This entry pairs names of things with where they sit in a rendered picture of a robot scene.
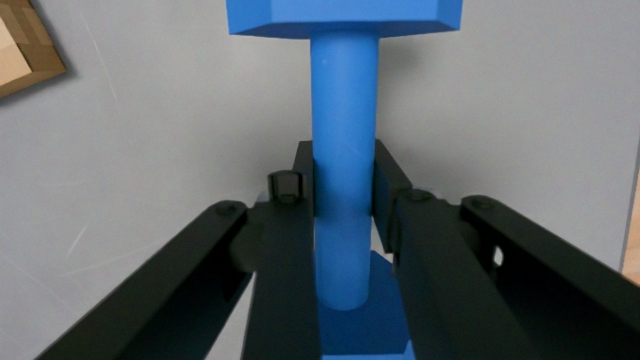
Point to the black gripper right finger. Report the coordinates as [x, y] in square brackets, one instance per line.
[570, 305]

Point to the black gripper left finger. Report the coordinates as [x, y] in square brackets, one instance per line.
[173, 306]

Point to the blue dumbbell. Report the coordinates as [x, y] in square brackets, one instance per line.
[361, 317]

